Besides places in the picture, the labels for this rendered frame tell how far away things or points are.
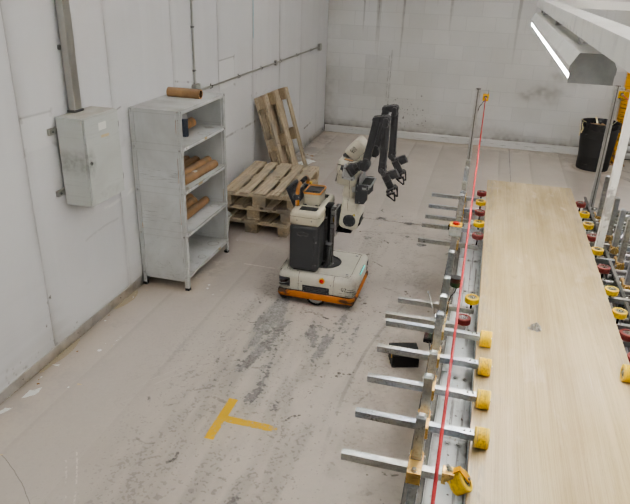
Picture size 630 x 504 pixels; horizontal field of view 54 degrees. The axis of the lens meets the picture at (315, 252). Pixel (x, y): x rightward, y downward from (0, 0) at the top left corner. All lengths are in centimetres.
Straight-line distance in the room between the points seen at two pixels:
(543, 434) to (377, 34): 890
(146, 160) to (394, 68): 645
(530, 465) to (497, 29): 883
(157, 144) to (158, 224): 69
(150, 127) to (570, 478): 389
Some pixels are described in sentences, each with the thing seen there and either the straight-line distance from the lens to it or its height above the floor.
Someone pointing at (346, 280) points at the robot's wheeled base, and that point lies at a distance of 510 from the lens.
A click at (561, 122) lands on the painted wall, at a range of 1100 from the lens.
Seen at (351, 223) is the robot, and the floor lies 71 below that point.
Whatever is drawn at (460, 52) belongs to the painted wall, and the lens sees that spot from 1080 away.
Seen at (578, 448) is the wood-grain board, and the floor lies 90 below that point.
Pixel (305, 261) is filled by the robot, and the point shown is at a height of 38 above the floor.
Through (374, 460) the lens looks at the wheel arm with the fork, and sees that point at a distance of 237.
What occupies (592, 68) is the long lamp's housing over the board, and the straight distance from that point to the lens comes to 190.
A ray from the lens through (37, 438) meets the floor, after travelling 417.
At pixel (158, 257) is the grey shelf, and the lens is 553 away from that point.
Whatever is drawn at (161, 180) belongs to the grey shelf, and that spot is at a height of 98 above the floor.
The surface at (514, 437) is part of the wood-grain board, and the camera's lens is 269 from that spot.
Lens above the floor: 255
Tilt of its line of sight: 24 degrees down
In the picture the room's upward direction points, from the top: 2 degrees clockwise
